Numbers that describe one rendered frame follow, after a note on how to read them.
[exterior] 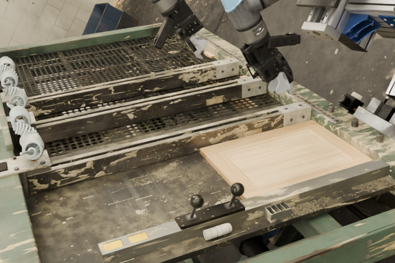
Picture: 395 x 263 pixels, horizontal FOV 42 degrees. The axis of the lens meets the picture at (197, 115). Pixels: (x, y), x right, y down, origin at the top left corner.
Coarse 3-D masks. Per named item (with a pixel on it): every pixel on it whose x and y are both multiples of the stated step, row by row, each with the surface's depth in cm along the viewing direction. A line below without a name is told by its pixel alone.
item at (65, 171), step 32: (32, 128) 161; (192, 128) 187; (224, 128) 187; (256, 128) 193; (0, 160) 165; (32, 160) 163; (64, 160) 170; (96, 160) 170; (128, 160) 175; (160, 160) 181; (32, 192) 165
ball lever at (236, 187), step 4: (232, 184) 139; (236, 184) 138; (240, 184) 138; (232, 188) 138; (236, 188) 137; (240, 188) 137; (244, 188) 138; (232, 192) 138; (236, 192) 137; (240, 192) 137; (232, 196) 142; (232, 200) 143; (228, 204) 146; (232, 204) 147; (228, 208) 146
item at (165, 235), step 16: (320, 176) 161; (336, 176) 161; (352, 176) 161; (368, 176) 163; (384, 176) 167; (272, 192) 155; (288, 192) 154; (304, 192) 154; (320, 192) 157; (256, 208) 149; (176, 224) 142; (208, 224) 143; (112, 240) 137; (128, 240) 137; (144, 240) 137; (160, 240) 138; (176, 240) 141; (112, 256) 134; (128, 256) 136
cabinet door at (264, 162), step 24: (312, 120) 201; (216, 144) 186; (240, 144) 186; (264, 144) 186; (288, 144) 185; (312, 144) 184; (336, 144) 183; (216, 168) 173; (240, 168) 172; (264, 168) 171; (288, 168) 170; (312, 168) 170; (336, 168) 169; (264, 192) 158
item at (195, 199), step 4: (192, 196) 134; (196, 196) 134; (200, 196) 134; (192, 200) 134; (196, 200) 133; (200, 200) 133; (204, 200) 135; (192, 204) 134; (196, 204) 133; (200, 204) 133; (192, 208) 139; (192, 212) 139; (188, 216) 142; (192, 216) 141; (188, 220) 142; (192, 220) 142
